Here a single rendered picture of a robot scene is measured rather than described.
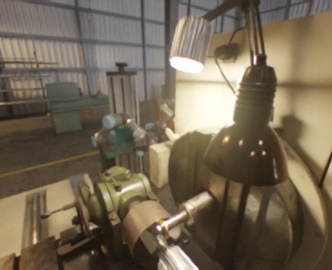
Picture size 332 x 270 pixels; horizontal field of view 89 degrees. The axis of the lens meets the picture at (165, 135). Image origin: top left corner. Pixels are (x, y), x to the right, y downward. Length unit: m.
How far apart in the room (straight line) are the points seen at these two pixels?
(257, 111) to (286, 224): 0.37
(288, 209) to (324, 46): 0.41
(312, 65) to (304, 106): 0.10
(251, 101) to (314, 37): 0.32
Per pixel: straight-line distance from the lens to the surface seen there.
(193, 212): 0.64
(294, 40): 0.60
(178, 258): 0.64
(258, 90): 0.29
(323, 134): 0.58
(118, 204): 0.82
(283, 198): 0.56
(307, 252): 0.72
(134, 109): 2.16
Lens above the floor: 1.78
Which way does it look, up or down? 20 degrees down
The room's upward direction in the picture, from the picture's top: straight up
